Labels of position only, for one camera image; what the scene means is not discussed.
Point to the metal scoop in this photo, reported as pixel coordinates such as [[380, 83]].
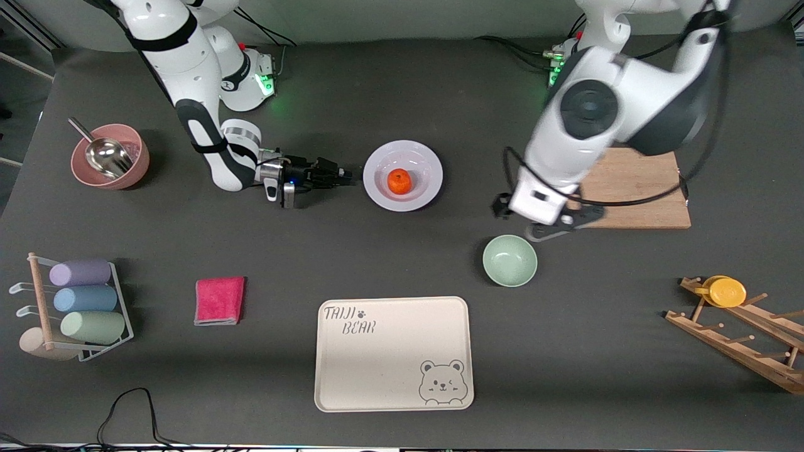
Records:
[[110, 157]]

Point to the yellow cup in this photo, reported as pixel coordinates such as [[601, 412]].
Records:
[[727, 292]]

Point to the black metal rail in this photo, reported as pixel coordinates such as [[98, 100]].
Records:
[[38, 30]]

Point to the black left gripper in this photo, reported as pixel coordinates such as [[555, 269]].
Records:
[[499, 208]]

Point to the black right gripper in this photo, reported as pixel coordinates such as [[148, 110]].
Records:
[[306, 172]]

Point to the wooden peg dish rack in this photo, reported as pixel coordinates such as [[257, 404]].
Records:
[[722, 342]]

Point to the wooden cutting board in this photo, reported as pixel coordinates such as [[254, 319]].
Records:
[[653, 188]]

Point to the beige bear print tray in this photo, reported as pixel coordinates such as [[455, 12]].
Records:
[[389, 358]]

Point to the blue cup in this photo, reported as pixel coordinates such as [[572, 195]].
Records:
[[85, 299]]

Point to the white round plate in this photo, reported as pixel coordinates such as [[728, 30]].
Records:
[[427, 163]]

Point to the pink folded cloth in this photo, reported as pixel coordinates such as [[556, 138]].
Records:
[[220, 301]]

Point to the wooden rack rod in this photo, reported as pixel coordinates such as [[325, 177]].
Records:
[[41, 301]]

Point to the orange fruit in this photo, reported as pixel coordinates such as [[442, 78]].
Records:
[[399, 181]]

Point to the beige cup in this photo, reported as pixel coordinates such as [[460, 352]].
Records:
[[31, 342]]

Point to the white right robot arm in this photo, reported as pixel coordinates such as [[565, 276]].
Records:
[[169, 37]]

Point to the purple cup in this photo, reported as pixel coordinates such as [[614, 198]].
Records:
[[80, 273]]

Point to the pink bowl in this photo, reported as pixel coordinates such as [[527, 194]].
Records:
[[141, 164]]

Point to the light green bowl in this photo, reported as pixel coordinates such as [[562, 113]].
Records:
[[510, 260]]

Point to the green cup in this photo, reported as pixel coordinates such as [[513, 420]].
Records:
[[93, 328]]

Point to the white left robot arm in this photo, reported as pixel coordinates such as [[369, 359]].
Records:
[[597, 107]]

